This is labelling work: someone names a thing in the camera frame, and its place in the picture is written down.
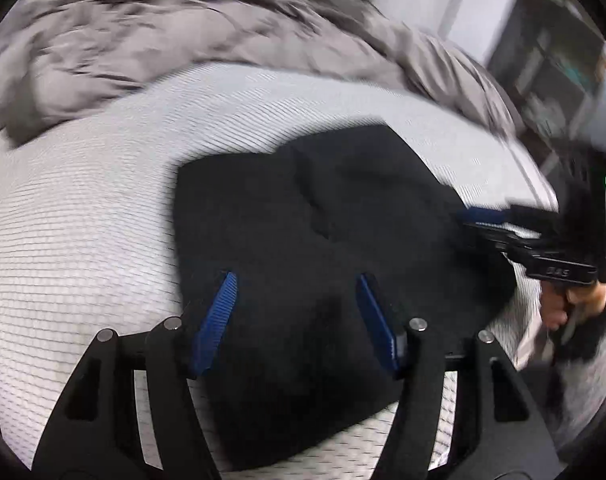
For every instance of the person's right hand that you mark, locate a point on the person's right hand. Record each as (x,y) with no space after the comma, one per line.
(555,305)

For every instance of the black pants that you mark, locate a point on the black pants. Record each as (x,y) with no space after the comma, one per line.
(308,220)

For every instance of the grey blurred object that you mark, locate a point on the grey blurred object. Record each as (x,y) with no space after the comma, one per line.
(605,115)

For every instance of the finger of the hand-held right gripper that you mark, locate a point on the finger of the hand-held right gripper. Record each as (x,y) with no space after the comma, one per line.
(483,215)
(490,240)

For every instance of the light grey duvet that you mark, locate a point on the light grey duvet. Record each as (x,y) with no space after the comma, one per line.
(158,35)

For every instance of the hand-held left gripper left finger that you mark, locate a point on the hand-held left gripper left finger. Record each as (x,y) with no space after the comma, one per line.
(215,320)

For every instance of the dark shelf unit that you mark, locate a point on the dark shelf unit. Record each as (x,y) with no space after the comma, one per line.
(548,85)

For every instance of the person's grey trousers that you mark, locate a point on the person's grey trousers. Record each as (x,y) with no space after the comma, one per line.
(578,400)

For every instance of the white honeycomb bed mat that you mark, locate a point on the white honeycomb bed mat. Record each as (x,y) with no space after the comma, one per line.
(83,240)

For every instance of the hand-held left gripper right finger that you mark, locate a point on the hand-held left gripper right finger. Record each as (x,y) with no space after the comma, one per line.
(380,325)

